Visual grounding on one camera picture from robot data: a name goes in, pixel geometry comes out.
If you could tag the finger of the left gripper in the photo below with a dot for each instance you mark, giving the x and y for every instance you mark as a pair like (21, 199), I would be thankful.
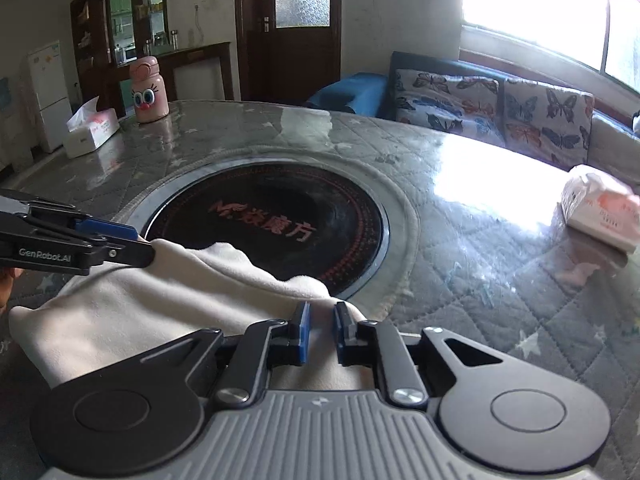
(106, 229)
(135, 254)

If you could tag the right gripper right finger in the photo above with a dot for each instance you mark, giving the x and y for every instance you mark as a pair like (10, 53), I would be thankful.
(379, 346)

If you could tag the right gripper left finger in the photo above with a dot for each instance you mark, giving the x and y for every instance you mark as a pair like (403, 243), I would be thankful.
(264, 346)

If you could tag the cream sweatshirt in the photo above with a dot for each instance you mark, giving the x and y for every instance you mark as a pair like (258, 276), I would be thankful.
(118, 311)

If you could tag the white tissue box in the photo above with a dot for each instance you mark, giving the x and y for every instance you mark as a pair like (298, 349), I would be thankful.
(89, 128)

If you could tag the black induction cooktop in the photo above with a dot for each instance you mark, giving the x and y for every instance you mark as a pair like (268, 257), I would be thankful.
(289, 218)

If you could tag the pink cartoon water bottle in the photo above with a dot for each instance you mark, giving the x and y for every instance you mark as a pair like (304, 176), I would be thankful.
(148, 90)

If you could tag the quilted grey table cover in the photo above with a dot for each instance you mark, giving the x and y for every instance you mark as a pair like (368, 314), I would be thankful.
(477, 239)

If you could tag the white refrigerator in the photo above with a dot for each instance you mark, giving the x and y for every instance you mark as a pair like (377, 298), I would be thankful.
(48, 94)

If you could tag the wooden sideboard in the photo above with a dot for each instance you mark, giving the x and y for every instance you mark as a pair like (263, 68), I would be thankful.
(198, 73)

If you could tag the dark wooden display cabinet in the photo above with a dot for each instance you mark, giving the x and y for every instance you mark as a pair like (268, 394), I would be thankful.
(110, 34)

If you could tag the blue sofa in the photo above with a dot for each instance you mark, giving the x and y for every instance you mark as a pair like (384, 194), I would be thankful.
(371, 95)

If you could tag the left butterfly cushion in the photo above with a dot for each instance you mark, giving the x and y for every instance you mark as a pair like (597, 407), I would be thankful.
(462, 105)

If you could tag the butterfly cushion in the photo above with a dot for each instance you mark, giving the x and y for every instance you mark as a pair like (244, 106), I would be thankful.
(549, 123)
(462, 105)

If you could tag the pink white tissue pack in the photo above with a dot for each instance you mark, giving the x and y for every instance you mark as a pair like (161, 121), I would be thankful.
(598, 204)

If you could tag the dark wooden door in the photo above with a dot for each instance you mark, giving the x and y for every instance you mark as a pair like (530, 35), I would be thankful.
(287, 49)

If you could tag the right butterfly cushion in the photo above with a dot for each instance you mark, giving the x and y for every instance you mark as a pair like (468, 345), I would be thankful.
(549, 123)

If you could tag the beige sofa cushion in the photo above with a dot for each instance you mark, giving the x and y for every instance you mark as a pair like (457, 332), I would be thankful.
(614, 149)

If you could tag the window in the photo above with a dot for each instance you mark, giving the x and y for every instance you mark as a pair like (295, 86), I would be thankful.
(602, 34)

